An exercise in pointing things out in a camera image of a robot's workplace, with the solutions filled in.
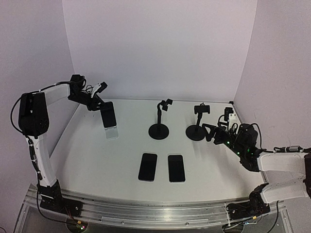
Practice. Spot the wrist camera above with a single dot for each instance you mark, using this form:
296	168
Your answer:
230	117
99	88

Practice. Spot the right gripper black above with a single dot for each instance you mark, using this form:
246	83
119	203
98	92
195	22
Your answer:
214	129

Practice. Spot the clear acrylic phone stand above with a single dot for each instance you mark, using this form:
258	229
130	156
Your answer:
111	132

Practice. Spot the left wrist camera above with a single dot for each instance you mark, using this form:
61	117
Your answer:
99	88

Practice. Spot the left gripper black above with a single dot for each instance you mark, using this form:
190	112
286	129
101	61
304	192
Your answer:
94	102

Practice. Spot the black phone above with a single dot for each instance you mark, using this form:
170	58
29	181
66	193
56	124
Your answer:
108	115
176	169
147	168

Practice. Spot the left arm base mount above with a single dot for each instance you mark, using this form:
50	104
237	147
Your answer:
52	200

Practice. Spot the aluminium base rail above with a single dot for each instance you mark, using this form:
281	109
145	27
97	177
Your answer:
114	215

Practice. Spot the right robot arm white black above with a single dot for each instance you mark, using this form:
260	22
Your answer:
294	159

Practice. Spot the black phone stand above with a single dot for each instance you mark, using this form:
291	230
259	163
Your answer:
160	131
196	132

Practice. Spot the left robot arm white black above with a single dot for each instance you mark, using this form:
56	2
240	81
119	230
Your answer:
33	120

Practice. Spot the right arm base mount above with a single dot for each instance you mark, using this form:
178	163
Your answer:
254	207

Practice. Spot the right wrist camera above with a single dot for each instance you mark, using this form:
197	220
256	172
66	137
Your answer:
230	117

